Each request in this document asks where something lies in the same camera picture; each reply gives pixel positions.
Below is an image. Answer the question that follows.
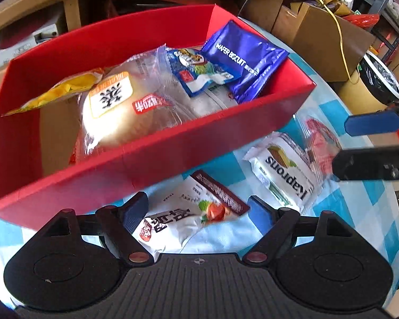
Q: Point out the pink transparent snack packet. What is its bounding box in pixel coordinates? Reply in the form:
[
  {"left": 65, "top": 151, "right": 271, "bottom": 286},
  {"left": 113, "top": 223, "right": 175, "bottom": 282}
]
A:
[{"left": 293, "top": 112, "right": 344, "bottom": 183}]

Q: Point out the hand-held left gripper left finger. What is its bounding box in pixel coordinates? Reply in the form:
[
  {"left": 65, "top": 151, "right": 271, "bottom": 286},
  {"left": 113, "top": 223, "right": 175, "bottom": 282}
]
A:
[{"left": 29, "top": 191, "right": 154, "bottom": 267}]

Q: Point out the white packet with tomato print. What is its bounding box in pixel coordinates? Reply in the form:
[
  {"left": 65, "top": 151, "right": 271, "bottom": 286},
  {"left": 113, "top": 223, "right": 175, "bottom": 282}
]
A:
[{"left": 137, "top": 170, "right": 252, "bottom": 264}]

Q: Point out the yellow trash can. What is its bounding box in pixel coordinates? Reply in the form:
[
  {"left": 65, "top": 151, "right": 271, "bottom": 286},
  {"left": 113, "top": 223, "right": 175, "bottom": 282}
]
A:
[{"left": 338, "top": 50, "right": 399, "bottom": 114}]

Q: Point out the red cardboard box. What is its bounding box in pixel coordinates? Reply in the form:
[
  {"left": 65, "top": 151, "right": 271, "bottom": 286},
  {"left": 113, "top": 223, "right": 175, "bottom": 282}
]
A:
[{"left": 0, "top": 4, "right": 317, "bottom": 230}]

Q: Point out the brown cardboard box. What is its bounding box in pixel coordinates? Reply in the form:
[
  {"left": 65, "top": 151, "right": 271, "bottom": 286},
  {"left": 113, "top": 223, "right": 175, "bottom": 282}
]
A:
[{"left": 272, "top": 1, "right": 377, "bottom": 82}]

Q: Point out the yellow cable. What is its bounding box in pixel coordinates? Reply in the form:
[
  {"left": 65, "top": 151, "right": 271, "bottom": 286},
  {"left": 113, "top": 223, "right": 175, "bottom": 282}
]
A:
[{"left": 313, "top": 0, "right": 352, "bottom": 78}]

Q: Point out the yellow snack packet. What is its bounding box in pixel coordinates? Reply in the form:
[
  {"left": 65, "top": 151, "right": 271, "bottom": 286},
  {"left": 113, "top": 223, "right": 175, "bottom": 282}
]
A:
[{"left": 1, "top": 68, "right": 106, "bottom": 117}]

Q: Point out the white wafer packet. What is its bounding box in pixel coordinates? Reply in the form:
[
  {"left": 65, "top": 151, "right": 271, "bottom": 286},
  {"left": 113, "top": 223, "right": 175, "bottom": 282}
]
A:
[{"left": 242, "top": 132, "right": 324, "bottom": 214}]

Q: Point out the wooden television cabinet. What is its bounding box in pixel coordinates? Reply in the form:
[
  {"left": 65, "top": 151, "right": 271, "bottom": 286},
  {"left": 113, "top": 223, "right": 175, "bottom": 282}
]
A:
[{"left": 0, "top": 0, "right": 288, "bottom": 85}]

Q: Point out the blue snack packet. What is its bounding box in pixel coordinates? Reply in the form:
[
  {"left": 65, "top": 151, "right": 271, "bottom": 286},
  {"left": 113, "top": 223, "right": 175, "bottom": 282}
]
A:
[{"left": 165, "top": 48, "right": 235, "bottom": 98}]

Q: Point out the bread bun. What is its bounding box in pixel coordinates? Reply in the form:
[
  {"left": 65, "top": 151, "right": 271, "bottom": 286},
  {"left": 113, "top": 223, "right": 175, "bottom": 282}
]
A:
[{"left": 74, "top": 44, "right": 184, "bottom": 156}]

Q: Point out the red plastic bag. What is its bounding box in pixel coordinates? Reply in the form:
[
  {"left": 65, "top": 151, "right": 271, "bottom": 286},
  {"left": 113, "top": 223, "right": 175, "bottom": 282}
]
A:
[{"left": 345, "top": 12, "right": 377, "bottom": 28}]

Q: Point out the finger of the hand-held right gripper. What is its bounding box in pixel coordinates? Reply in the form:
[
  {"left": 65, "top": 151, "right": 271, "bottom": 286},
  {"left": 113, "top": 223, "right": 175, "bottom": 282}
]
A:
[
  {"left": 332, "top": 144, "right": 399, "bottom": 182},
  {"left": 344, "top": 100, "right": 399, "bottom": 137}
]

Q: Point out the purple wafer biscuit packet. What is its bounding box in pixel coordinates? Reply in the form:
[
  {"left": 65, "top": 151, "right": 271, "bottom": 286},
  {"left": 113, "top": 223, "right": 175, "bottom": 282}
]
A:
[{"left": 201, "top": 19, "right": 290, "bottom": 104}]

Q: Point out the silver media player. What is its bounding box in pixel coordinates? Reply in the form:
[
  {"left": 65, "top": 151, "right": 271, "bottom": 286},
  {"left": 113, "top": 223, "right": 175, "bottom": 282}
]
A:
[{"left": 0, "top": 23, "right": 60, "bottom": 75}]

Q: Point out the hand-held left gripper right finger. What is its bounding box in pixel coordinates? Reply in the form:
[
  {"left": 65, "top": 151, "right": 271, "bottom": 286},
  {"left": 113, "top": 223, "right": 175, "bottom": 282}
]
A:
[{"left": 241, "top": 195, "right": 357, "bottom": 267}]

